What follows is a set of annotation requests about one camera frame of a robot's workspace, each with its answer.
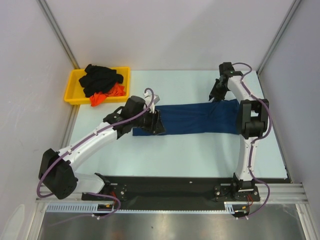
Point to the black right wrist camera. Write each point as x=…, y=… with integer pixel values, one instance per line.
x=225, y=67

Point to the orange t shirt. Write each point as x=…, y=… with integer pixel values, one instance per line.
x=98, y=98

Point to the light blue cable duct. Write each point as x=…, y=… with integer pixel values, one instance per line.
x=96, y=208

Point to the black t shirt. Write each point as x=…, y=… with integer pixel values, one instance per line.
x=99, y=79

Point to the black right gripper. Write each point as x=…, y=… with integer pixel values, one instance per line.
x=219, y=87

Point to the blue t shirt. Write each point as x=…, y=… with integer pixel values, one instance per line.
x=198, y=118

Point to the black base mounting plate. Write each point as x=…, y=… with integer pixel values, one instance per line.
x=145, y=193

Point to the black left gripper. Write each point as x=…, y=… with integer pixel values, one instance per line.
x=156, y=125

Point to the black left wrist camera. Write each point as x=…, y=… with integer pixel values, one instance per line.
x=133, y=106

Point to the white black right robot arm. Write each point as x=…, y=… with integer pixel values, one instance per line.
x=252, y=122

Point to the aluminium frame rail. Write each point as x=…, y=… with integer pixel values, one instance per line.
x=43, y=190

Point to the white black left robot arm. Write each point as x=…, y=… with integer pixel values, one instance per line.
x=58, y=168

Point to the yellow plastic bin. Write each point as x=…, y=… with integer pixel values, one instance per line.
x=75, y=95

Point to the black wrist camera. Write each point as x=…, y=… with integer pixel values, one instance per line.
x=133, y=106
x=225, y=67

